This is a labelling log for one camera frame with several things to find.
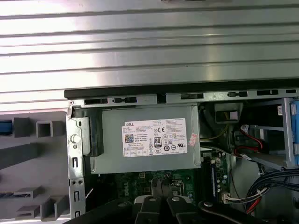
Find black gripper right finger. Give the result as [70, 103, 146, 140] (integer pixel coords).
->
[166, 196, 269, 224]

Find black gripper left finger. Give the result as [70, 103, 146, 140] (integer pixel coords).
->
[70, 195, 162, 224]

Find hard disk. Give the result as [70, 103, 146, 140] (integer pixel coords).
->
[0, 119, 13, 139]

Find CPU socket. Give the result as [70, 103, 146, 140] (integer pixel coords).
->
[150, 178, 190, 201]

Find green motherboard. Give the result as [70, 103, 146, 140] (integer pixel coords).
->
[93, 151, 232, 224]

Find black RAM slot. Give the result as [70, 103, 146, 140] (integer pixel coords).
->
[202, 154, 212, 203]

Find grey power supply unit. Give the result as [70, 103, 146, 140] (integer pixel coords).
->
[90, 105, 201, 175]

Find black PC case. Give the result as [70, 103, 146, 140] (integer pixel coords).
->
[64, 87, 299, 224]

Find grey parts rack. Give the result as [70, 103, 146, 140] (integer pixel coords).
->
[0, 111, 71, 224]

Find grey metal drive cage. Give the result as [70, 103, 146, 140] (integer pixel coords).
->
[238, 97, 299, 171]

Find blue drive cage latch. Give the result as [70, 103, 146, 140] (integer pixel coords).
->
[289, 102, 299, 164]

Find orange wires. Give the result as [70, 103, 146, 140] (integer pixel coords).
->
[246, 200, 263, 217]

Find yellow wires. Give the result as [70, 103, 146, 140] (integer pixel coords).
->
[200, 123, 229, 143]

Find black wire bundle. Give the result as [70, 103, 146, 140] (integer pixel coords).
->
[246, 169, 299, 224]

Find short red wire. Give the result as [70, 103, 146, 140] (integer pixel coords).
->
[253, 137, 265, 154]

